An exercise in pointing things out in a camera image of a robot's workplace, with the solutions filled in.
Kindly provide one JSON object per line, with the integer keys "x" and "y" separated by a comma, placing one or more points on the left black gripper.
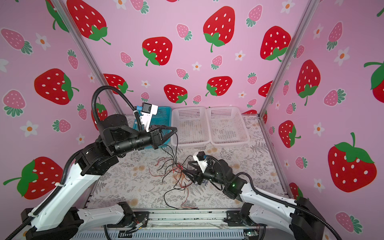
{"x": 154, "y": 136}

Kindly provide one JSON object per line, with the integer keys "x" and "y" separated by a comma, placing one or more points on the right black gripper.
{"x": 195, "y": 176}

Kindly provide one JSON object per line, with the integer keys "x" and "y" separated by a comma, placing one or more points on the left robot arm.
{"x": 56, "y": 218}

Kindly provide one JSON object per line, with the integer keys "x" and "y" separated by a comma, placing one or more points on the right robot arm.
{"x": 298, "y": 218}

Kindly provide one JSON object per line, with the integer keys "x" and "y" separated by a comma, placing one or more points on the teal plastic basket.
{"x": 163, "y": 117}

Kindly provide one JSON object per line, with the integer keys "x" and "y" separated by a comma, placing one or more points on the middle white plastic basket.
{"x": 192, "y": 125}

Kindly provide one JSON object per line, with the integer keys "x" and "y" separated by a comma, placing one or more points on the white plastic basket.
{"x": 192, "y": 125}
{"x": 227, "y": 127}

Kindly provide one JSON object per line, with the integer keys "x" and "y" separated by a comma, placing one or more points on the floral table cloth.
{"x": 147, "y": 180}

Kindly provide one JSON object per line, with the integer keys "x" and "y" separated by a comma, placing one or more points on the right white plastic basket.
{"x": 227, "y": 127}

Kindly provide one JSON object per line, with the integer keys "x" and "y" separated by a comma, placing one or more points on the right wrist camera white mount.
{"x": 200, "y": 158}

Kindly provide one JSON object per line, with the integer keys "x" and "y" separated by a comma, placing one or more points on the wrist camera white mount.
{"x": 146, "y": 112}
{"x": 200, "y": 158}

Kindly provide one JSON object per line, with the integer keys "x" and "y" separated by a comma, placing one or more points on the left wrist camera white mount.
{"x": 146, "y": 112}

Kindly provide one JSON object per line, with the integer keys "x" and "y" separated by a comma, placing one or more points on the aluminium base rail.
{"x": 206, "y": 224}

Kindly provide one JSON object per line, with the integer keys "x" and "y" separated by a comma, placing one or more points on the left corner aluminium post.
{"x": 60, "y": 10}

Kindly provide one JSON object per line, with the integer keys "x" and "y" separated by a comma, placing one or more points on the corner aluminium post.
{"x": 60, "y": 10}
{"x": 296, "y": 38}

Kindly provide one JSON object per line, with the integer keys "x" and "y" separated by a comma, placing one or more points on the right corner aluminium post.
{"x": 296, "y": 38}

